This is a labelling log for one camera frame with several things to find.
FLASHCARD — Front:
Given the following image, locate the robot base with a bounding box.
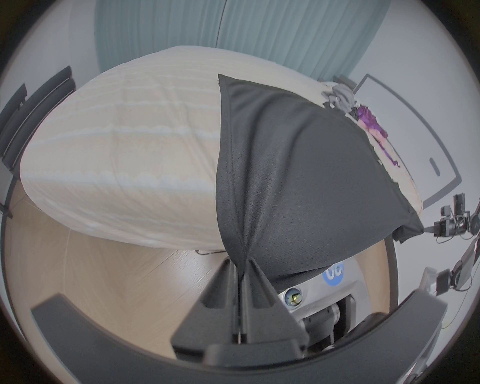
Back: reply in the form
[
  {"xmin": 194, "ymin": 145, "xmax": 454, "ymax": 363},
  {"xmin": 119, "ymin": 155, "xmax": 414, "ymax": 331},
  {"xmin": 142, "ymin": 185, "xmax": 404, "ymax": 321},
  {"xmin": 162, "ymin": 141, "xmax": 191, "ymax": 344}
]
[{"xmin": 274, "ymin": 240, "xmax": 398, "ymax": 354}]

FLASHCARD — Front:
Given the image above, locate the pink garment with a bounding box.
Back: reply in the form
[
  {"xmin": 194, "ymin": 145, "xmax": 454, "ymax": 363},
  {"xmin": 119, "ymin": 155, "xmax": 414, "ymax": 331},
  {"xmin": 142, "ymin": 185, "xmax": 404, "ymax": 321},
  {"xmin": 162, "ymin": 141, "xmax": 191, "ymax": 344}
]
[{"xmin": 369, "ymin": 127, "xmax": 391, "ymax": 145}]

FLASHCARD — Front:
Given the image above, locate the blue-green curtain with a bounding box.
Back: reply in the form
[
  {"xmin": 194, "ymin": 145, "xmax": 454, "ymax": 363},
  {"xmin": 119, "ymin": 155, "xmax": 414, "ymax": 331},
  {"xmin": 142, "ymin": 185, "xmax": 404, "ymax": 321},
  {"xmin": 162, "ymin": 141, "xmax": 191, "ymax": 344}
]
[
  {"xmin": 94, "ymin": 0, "xmax": 228, "ymax": 76},
  {"xmin": 217, "ymin": 0, "xmax": 391, "ymax": 82}
]

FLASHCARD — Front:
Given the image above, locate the black T-shirt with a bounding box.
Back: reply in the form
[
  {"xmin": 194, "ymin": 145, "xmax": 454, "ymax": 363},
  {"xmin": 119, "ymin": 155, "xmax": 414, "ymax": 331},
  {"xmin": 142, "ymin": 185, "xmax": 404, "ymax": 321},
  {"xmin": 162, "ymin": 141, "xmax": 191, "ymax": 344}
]
[{"xmin": 215, "ymin": 74, "xmax": 425, "ymax": 288}]

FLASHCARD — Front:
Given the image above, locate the bed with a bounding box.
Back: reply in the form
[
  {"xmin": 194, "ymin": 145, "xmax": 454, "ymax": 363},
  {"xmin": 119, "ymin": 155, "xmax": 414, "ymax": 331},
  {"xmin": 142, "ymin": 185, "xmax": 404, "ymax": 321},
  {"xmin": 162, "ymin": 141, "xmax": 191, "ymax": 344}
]
[{"xmin": 19, "ymin": 45, "xmax": 462, "ymax": 252}]

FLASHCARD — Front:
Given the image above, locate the grey bedside table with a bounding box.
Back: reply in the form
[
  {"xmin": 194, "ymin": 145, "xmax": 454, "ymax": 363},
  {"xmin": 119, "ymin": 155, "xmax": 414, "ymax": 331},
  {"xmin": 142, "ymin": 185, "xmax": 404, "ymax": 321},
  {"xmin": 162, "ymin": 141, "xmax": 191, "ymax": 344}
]
[{"xmin": 319, "ymin": 74, "xmax": 355, "ymax": 89}]

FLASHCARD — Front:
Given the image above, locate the grey garment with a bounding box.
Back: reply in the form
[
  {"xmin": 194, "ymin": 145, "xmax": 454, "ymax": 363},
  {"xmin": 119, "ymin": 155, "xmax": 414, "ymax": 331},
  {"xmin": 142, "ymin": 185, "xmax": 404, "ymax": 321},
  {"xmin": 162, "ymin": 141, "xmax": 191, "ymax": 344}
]
[{"xmin": 324, "ymin": 83, "xmax": 355, "ymax": 112}]

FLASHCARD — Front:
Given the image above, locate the purple garment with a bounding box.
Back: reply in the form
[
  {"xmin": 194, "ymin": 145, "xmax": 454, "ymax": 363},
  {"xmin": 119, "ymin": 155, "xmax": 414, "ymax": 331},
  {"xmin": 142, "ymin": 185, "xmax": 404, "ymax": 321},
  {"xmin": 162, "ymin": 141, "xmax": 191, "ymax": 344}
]
[{"xmin": 356, "ymin": 105, "xmax": 402, "ymax": 168}]

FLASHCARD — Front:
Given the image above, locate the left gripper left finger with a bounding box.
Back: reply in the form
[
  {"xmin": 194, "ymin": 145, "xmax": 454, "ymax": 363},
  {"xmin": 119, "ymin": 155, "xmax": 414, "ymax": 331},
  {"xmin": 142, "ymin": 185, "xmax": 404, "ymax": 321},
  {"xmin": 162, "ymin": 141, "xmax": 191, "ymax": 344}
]
[{"xmin": 170, "ymin": 259, "xmax": 241, "ymax": 354}]

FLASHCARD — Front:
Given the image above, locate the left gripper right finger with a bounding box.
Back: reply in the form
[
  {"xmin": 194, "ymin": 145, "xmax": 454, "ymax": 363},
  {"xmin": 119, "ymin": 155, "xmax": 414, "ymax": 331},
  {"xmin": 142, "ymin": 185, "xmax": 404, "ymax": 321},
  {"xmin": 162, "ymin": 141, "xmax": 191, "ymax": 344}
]
[{"xmin": 240, "ymin": 258, "xmax": 310, "ymax": 348}]

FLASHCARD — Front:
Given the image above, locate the black chest of drawers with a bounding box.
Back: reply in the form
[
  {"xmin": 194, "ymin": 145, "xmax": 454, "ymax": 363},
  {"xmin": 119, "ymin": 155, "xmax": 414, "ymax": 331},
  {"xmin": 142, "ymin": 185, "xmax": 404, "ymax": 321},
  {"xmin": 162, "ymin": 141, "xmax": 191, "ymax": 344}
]
[{"xmin": 0, "ymin": 65, "xmax": 76, "ymax": 177}]

